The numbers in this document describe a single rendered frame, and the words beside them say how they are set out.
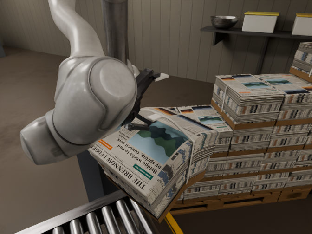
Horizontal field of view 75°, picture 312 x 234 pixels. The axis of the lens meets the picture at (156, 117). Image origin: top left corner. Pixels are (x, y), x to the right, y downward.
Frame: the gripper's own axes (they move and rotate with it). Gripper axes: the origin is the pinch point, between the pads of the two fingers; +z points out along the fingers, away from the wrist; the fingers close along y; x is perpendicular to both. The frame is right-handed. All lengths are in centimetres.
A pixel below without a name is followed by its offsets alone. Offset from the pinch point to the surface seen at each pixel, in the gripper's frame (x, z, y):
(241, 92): 3, 75, 17
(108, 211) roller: -9, -17, 51
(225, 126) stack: 1, 71, 41
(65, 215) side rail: -21, -30, 53
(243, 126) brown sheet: 10, 73, 38
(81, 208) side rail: -19, -24, 52
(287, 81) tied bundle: 19, 116, 15
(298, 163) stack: 47, 119, 74
